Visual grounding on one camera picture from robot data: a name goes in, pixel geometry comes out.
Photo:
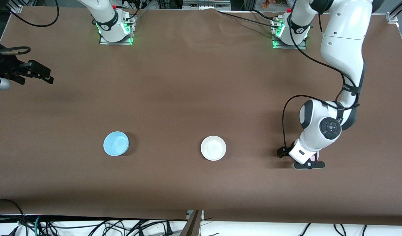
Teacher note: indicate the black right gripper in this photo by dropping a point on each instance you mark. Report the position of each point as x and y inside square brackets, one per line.
[4, 66]

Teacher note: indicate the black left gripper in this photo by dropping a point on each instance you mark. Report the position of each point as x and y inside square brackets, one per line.
[282, 151]

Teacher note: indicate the pink plastic bowl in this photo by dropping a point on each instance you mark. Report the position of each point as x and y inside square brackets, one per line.
[316, 156]

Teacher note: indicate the blue plastic bowl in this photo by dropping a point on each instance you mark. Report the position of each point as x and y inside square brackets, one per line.
[115, 144]

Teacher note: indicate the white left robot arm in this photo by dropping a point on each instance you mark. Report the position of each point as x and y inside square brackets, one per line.
[343, 49]

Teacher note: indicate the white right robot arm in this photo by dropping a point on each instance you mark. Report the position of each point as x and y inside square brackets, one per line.
[106, 19]

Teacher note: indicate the white plastic bowl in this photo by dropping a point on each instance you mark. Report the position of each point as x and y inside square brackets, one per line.
[213, 148]

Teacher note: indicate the brown table cover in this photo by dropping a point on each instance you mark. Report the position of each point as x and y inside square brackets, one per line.
[253, 98]

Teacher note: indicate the dark grey metal beam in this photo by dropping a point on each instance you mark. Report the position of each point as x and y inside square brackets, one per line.
[192, 226]

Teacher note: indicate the black power plug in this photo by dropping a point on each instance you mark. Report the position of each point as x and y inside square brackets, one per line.
[169, 229]

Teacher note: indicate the white power strip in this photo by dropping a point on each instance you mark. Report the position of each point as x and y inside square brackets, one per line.
[206, 4]

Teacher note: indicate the aluminium frame profile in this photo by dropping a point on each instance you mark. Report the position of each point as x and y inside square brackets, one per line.
[15, 6]
[392, 16]

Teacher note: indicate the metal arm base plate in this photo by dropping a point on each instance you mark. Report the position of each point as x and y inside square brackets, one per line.
[117, 43]
[289, 47]

